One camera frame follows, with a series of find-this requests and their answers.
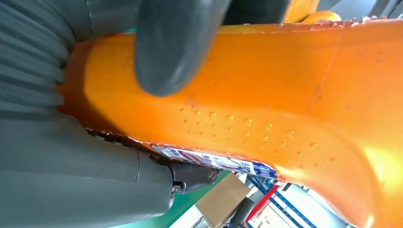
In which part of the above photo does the red barrier bar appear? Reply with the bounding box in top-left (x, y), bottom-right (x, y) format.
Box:
top-left (245, 185), bottom-right (281, 224)

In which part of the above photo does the cardboard box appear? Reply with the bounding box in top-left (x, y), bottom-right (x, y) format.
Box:
top-left (195, 172), bottom-right (251, 228)

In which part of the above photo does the blue metal frame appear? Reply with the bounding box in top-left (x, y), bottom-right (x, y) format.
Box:
top-left (247, 175), bottom-right (318, 228)

